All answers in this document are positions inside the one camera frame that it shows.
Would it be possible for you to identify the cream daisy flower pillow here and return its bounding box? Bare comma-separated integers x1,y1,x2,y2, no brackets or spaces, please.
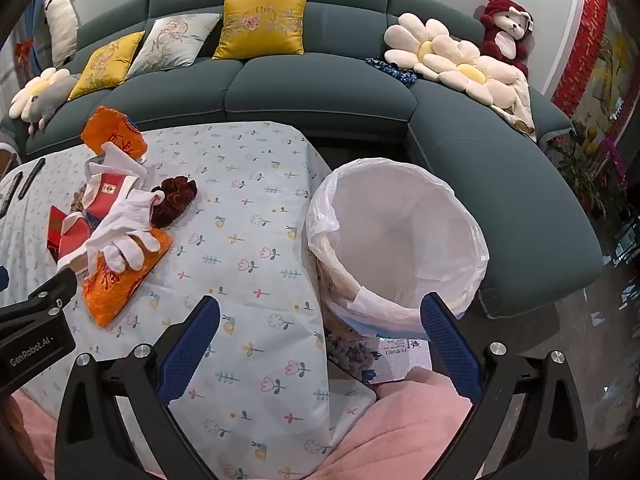
383,13,457,81

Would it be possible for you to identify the pale grey embroidered cushion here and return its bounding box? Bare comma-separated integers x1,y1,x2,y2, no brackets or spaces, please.
126,13,222,79

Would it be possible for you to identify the grey animal plush toy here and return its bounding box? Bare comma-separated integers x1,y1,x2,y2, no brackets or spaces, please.
28,74,80,134

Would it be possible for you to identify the red decorative wall banner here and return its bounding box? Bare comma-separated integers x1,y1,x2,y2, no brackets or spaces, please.
552,0,608,118

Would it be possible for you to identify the white tissue paper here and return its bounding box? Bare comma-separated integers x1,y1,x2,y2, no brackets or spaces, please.
85,142,148,188

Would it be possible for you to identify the orange snack bag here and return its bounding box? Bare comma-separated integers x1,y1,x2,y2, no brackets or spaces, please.
80,105,149,159
82,229,172,327

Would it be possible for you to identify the small yellow embroidered cushion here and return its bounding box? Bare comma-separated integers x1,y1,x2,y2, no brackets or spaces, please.
67,30,144,101

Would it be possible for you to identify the trash bin with white bag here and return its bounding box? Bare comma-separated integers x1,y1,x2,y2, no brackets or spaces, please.
305,157,490,386

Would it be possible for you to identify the red white carton piece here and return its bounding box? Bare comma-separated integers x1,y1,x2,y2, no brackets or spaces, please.
47,206,91,274

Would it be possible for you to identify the large yellow embroidered cushion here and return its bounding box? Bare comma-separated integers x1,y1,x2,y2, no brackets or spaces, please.
213,0,307,61

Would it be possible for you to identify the dark green curved sofa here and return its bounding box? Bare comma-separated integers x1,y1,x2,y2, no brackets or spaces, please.
1,0,602,318

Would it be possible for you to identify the red monkey plush toy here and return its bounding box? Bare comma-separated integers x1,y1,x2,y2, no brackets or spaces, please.
480,0,534,77

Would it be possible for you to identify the white long plush toy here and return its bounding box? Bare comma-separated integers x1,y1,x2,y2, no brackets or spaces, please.
44,0,79,67

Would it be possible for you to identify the floral light blue tablecloth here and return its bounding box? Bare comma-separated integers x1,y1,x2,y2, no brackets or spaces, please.
0,120,379,480

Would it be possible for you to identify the dark red velvet scrunchie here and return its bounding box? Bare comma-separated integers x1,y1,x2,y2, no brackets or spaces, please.
151,176,198,229

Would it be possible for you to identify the blue patterned cloth on sofa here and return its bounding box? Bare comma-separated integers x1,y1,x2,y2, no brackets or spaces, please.
364,58,418,87

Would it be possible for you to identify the small daisy pillow left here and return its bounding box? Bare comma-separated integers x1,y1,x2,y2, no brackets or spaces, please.
9,67,70,122

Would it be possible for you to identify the pink blanket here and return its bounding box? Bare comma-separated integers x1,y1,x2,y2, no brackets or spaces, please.
311,366,472,480

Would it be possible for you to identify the black remote control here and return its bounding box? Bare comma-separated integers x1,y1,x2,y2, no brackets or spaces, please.
0,171,23,219
18,157,46,200

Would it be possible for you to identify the potted plant with flowers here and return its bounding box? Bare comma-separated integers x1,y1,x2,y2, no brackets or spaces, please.
547,129,631,223

